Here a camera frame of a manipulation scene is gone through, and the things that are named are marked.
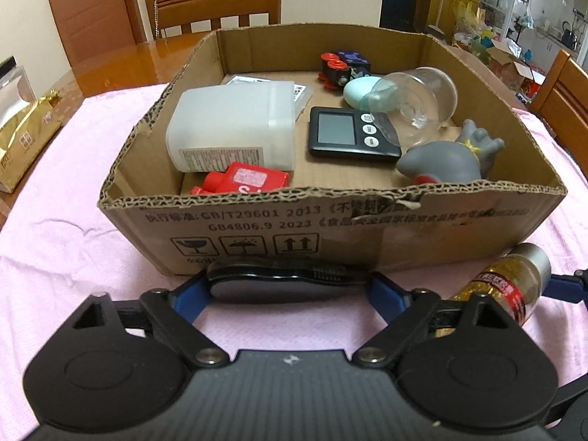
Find gold capsule bottle silver cap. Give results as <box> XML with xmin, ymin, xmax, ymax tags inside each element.
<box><xmin>432</xmin><ymin>243</ymin><xmax>553</xmax><ymax>338</ymax></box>

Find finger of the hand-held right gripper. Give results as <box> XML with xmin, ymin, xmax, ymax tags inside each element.
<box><xmin>546</xmin><ymin>270</ymin><xmax>588</xmax><ymax>306</ymax></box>

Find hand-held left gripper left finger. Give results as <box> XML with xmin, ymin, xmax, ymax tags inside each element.
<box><xmin>71</xmin><ymin>271</ymin><xmax>230</xmax><ymax>369</ymax></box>

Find small red bottle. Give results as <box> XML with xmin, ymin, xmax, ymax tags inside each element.
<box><xmin>190</xmin><ymin>162</ymin><xmax>293</xmax><ymax>196</ymax></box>

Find red packets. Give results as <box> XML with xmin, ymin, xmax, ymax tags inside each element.
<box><xmin>515</xmin><ymin>78</ymin><xmax>546</xmax><ymax>103</ymax></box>

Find translucent white plastic jar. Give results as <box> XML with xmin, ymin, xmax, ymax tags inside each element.
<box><xmin>165</xmin><ymin>80</ymin><xmax>296</xmax><ymax>173</ymax></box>

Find grey elephant toy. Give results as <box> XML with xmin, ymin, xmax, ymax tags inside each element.
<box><xmin>396</xmin><ymin>119</ymin><xmax>507</xmax><ymax>189</ymax></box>

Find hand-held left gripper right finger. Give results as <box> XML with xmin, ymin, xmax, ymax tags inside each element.
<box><xmin>351</xmin><ymin>272</ymin><xmax>519</xmax><ymax>369</ymax></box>

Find white card pack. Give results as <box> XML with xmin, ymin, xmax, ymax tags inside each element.
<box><xmin>225</xmin><ymin>73</ymin><xmax>314</xmax><ymax>114</ymax></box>

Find clear plastic pouch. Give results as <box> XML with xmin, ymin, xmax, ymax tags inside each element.
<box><xmin>0</xmin><ymin>55</ymin><xmax>36</xmax><ymax>107</ymax></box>

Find red and blue toy train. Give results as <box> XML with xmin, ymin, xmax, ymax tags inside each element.
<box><xmin>317</xmin><ymin>50</ymin><xmax>373</xmax><ymax>90</ymax></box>

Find cardboard box on floor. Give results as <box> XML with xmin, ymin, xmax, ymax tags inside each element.
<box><xmin>486</xmin><ymin>40</ymin><xmax>548</xmax><ymax>93</ymax></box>

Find black digital timer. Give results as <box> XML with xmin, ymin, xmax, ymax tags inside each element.
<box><xmin>308</xmin><ymin>107</ymin><xmax>403</xmax><ymax>163</ymax></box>

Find yellow plastic bag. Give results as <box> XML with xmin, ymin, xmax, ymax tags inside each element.
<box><xmin>452</xmin><ymin>0</ymin><xmax>488</xmax><ymax>40</ymax></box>

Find clear glass cup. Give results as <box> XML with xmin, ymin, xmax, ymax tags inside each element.
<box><xmin>367</xmin><ymin>67</ymin><xmax>459</xmax><ymax>146</ymax></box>

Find pink cloth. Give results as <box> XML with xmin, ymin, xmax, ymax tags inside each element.
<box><xmin>0</xmin><ymin>87</ymin><xmax>588</xmax><ymax>426</ymax></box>

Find brown wooden door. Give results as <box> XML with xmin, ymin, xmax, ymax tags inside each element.
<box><xmin>41</xmin><ymin>0</ymin><xmax>139</xmax><ymax>72</ymax></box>

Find cardboard box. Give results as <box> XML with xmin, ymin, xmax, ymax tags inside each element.
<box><xmin>486</xmin><ymin>40</ymin><xmax>548</xmax><ymax>93</ymax></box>
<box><xmin>97</xmin><ymin>22</ymin><xmax>569</xmax><ymax>278</ymax></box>

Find gold box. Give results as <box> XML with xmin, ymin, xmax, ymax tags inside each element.
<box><xmin>0</xmin><ymin>89</ymin><xmax>64</xmax><ymax>194</ymax></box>

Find light blue egg-shaped gadget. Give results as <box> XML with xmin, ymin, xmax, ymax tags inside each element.
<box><xmin>343</xmin><ymin>76</ymin><xmax>392</xmax><ymax>112</ymax></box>

